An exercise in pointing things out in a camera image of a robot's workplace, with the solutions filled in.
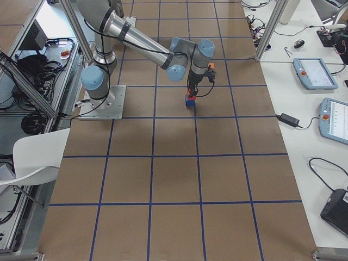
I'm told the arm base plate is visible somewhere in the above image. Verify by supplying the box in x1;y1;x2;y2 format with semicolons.
78;85;126;120

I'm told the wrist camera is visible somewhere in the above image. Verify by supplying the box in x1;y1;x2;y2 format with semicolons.
204;67;216;83

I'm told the black tablet device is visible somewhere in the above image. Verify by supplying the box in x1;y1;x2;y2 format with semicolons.
320;189;347;237

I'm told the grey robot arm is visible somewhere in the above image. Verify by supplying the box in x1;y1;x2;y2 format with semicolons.
77;1;215;106

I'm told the black power brick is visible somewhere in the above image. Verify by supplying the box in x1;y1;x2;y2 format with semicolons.
276;113;300;128

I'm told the blue wooden block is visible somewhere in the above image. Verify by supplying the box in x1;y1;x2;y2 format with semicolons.
185;99;195;109

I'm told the teach pendant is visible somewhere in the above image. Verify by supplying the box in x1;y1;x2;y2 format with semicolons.
319;98;347;144
293;58;338;90

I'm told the red wooden block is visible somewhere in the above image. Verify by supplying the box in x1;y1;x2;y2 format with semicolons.
185;91;196;101

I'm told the upper teach pendant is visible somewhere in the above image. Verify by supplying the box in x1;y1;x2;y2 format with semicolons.
293;58;338;90

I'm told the brown paper table cover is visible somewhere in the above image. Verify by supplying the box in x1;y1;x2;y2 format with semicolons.
39;1;315;260

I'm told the aluminium frame post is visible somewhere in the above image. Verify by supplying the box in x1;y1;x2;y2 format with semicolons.
255;0;288;62

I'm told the lower teach pendant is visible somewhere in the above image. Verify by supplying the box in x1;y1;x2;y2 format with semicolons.
319;98;347;144

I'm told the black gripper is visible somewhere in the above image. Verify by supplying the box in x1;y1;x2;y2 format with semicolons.
187;71;203;96

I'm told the white chair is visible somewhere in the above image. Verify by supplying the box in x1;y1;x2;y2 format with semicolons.
1;128;70;186

